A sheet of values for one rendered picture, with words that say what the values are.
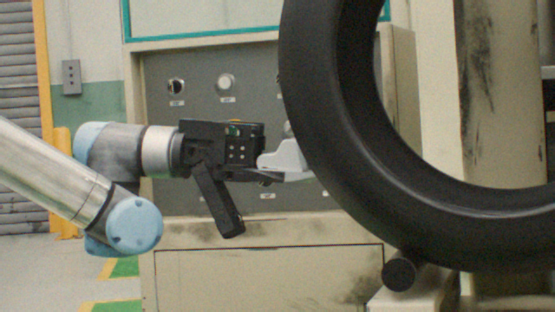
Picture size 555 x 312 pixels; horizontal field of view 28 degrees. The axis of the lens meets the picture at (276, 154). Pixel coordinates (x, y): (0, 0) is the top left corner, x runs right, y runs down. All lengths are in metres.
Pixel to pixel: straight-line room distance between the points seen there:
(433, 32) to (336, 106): 3.51
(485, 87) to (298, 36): 0.45
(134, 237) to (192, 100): 0.86
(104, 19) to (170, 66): 8.27
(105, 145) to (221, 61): 0.71
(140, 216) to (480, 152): 0.60
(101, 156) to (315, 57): 0.37
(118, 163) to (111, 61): 8.94
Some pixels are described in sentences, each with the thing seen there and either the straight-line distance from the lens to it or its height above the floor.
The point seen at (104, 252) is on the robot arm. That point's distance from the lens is 1.58.
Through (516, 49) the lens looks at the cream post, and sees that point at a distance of 1.76.
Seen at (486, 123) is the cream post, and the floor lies 1.08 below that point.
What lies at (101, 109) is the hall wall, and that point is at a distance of 10.51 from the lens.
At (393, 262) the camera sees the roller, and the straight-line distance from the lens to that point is 1.42.
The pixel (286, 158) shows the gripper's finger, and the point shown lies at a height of 1.05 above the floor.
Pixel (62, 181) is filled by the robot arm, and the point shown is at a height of 1.05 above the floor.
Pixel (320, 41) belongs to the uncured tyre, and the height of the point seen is 1.21.
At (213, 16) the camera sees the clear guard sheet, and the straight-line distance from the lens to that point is 2.23.
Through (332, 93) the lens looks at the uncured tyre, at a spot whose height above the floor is 1.14.
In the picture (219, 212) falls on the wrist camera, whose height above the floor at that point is 0.98.
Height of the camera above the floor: 1.14
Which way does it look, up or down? 3 degrees down
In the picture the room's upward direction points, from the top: 4 degrees counter-clockwise
